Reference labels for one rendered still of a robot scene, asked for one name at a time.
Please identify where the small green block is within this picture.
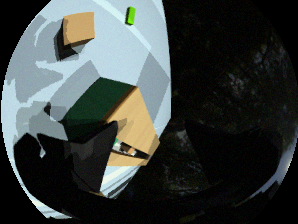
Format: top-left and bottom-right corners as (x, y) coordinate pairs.
(125, 7), (136, 26)

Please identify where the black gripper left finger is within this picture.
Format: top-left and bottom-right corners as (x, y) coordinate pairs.
(37, 120), (118, 194)

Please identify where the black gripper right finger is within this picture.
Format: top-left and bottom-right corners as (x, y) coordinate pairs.
(185, 119), (261, 185)

